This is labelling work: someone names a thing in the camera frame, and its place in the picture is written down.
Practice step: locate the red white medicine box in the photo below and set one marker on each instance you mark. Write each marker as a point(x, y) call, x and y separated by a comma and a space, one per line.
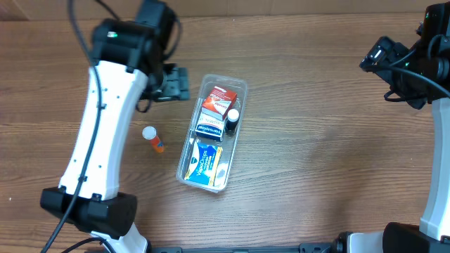
point(219, 102)

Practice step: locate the dark bottle white cap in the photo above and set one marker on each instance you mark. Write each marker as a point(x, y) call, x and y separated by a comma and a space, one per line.
point(232, 120)

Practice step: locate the white blue Hansaplast box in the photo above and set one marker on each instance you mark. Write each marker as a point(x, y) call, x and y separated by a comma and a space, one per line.
point(209, 127)

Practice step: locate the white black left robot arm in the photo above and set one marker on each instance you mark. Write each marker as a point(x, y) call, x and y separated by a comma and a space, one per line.
point(128, 63)

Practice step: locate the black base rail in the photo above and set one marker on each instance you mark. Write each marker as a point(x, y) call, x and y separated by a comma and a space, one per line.
point(310, 247)

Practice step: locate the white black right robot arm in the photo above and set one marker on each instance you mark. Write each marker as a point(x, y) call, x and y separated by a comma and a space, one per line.
point(432, 233)

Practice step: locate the clear plastic container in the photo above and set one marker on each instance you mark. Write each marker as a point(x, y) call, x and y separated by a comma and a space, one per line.
point(229, 141)

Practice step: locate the blue yellow VapoDrops packet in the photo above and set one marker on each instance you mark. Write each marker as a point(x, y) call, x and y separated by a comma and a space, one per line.
point(203, 164)

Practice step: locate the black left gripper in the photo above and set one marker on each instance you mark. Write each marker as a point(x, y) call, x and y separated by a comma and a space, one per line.
point(179, 83)

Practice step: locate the orange tube white cap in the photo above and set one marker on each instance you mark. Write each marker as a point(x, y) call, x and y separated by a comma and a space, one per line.
point(150, 134)

